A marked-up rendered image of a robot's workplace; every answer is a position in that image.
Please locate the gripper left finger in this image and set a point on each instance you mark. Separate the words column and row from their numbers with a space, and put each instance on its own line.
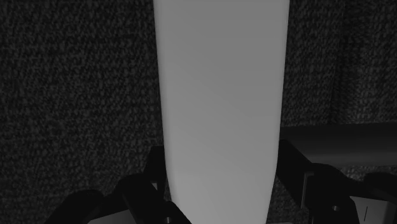
column 139, row 198

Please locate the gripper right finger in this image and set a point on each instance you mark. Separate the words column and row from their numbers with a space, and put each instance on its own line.
column 325, row 192

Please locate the tall white tapered vase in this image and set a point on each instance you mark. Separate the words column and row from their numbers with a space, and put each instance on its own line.
column 220, row 108

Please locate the dark textured fabric sofa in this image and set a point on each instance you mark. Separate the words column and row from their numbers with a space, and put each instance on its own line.
column 77, row 93

